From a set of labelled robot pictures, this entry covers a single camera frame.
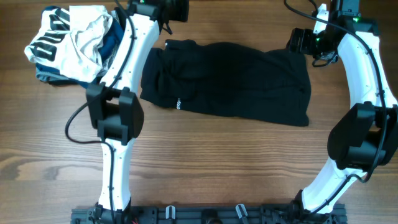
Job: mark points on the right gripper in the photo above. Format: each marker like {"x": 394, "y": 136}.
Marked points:
{"x": 298, "y": 40}

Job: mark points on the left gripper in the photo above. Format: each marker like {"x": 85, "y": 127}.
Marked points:
{"x": 182, "y": 14}

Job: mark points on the black t-shirt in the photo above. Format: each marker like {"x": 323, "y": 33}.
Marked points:
{"x": 227, "y": 79}

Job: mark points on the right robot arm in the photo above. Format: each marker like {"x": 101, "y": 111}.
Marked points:
{"x": 366, "y": 136}

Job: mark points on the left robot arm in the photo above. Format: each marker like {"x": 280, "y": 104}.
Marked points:
{"x": 115, "y": 110}

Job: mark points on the blue folded garment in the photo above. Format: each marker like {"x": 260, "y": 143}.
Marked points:
{"x": 75, "y": 46}

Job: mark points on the white black printed shirt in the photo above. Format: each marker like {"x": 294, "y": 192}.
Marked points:
{"x": 69, "y": 40}

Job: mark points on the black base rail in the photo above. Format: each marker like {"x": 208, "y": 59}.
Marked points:
{"x": 264, "y": 214}

